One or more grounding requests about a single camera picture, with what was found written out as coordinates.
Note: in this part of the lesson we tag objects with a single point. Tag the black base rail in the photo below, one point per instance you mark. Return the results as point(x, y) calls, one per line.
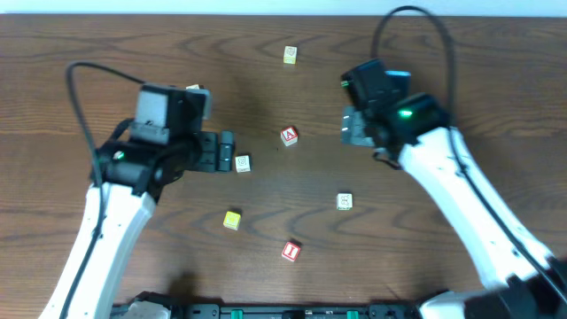
point(149, 305)

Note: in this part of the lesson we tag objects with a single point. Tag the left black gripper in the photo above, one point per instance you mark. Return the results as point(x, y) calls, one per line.
point(209, 151)

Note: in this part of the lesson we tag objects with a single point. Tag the red letter A block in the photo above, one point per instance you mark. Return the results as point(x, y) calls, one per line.
point(289, 136)

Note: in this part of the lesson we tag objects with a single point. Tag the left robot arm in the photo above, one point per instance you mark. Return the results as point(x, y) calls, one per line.
point(141, 156)

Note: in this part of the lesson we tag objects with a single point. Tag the yellow block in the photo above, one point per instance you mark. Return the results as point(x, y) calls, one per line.
point(232, 220)

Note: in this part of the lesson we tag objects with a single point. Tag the red letter I block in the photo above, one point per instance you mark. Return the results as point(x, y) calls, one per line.
point(291, 251)

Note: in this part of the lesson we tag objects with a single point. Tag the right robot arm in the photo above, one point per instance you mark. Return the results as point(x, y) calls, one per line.
point(521, 276)

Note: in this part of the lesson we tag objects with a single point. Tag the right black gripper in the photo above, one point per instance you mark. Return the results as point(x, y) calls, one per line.
point(369, 128)

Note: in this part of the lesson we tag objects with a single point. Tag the yellow-sided block far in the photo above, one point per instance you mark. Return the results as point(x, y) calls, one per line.
point(290, 55)

